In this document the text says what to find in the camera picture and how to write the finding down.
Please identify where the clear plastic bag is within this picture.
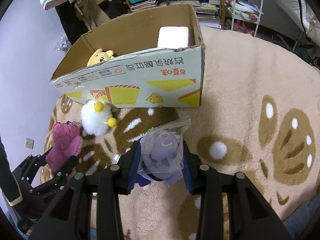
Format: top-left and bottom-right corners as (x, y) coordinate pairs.
(138, 116), (191, 175)

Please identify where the pink bear plush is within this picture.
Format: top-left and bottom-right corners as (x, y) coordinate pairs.
(46, 121), (82, 173)

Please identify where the white fluffy plush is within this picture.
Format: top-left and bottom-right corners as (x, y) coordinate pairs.
(81, 100), (117, 137)

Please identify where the yellow bear plush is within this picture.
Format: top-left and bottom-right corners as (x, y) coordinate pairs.
(87, 49), (114, 66)

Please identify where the pink swiss roll plush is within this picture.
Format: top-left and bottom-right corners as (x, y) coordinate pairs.
(157, 26), (189, 49)

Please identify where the purple doll plush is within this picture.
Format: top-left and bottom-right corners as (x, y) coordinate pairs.
(135, 129), (183, 188)

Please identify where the beige patterned rug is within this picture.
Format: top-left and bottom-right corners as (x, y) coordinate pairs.
(39, 26), (320, 240)

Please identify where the cardboard box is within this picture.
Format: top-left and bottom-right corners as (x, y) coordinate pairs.
(50, 4), (204, 108)

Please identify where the bag of toys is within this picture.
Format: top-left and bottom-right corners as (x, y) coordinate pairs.
(54, 35), (72, 53)

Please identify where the beige tote bag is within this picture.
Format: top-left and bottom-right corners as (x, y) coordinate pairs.
(74, 0), (112, 31)

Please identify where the stack of books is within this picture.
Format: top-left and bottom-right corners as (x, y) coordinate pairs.
(130, 0), (158, 12)

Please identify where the white metal cart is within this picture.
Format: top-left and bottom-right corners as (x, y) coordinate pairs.
(225, 0), (264, 37)

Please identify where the wall socket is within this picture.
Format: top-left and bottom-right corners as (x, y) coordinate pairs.
(25, 138), (34, 150)

